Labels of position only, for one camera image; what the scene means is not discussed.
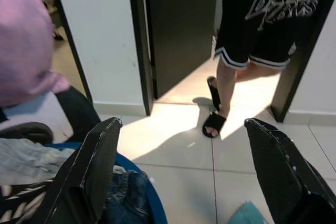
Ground teal cloth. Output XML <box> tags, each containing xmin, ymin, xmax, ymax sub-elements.
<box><xmin>227</xmin><ymin>200</ymin><xmax>271</xmax><ymax>224</ymax></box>

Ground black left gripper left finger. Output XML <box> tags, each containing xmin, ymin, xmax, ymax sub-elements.
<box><xmin>39</xmin><ymin>116</ymin><xmax>123</xmax><ymax>224</ymax></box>

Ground pale striped cloth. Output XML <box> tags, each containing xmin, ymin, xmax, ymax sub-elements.
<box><xmin>0</xmin><ymin>137</ymin><xmax>77</xmax><ymax>185</ymax></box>

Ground black crane print shirt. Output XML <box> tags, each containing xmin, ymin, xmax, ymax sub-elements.
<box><xmin>0</xmin><ymin>179</ymin><xmax>53</xmax><ymax>224</ymax></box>

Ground dark open door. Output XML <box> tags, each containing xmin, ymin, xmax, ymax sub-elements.
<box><xmin>143</xmin><ymin>0</ymin><xmax>218</xmax><ymax>100</ymax></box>

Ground blue laundry basket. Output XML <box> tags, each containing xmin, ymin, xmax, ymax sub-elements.
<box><xmin>49</xmin><ymin>142</ymin><xmax>169</xmax><ymax>224</ymax></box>

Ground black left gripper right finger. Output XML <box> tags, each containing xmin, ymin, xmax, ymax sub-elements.
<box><xmin>244</xmin><ymin>118</ymin><xmax>336</xmax><ymax>224</ymax></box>

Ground person in black shorts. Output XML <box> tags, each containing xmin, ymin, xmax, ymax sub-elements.
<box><xmin>201</xmin><ymin>0</ymin><xmax>329</xmax><ymax>140</ymax></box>

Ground black door frame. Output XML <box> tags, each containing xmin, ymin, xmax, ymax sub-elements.
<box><xmin>127</xmin><ymin>0</ymin><xmax>336</xmax><ymax>124</ymax></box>
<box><xmin>46</xmin><ymin>0</ymin><xmax>92</xmax><ymax>104</ymax></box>

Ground blue denim jeans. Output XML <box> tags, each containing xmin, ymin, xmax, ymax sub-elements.
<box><xmin>103</xmin><ymin>170</ymin><xmax>157</xmax><ymax>224</ymax></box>

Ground white seat with black rim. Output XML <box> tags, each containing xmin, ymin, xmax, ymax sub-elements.
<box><xmin>0</xmin><ymin>84</ymin><xmax>102</xmax><ymax>146</ymax></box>

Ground pink cloth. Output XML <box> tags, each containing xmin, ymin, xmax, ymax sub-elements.
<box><xmin>0</xmin><ymin>0</ymin><xmax>70</xmax><ymax>108</ymax></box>

